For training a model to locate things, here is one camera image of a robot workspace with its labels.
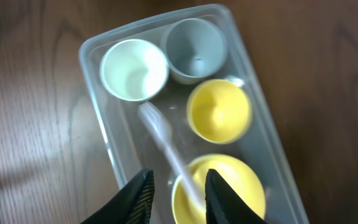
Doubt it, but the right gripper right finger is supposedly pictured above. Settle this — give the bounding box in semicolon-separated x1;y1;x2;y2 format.
205;169;266;224

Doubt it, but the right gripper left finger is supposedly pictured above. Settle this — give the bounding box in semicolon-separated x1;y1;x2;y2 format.
81;169;155;224

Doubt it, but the yellow plastic bowl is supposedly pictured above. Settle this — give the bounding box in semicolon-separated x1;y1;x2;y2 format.
172;154;266;224

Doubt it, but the pink plastic fork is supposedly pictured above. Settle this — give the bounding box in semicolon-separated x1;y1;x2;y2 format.
138;101;206;212

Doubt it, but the yellow plastic cup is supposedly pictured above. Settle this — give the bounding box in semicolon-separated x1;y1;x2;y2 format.
186;79;253;144

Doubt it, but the cream white plastic cup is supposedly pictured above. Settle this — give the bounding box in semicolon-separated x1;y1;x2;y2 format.
99;39;169;101

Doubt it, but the grey plastic cup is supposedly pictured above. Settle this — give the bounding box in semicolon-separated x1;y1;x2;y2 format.
160;18;228;85

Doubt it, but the clear plastic storage box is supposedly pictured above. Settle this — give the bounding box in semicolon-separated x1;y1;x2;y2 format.
79;4;308;223

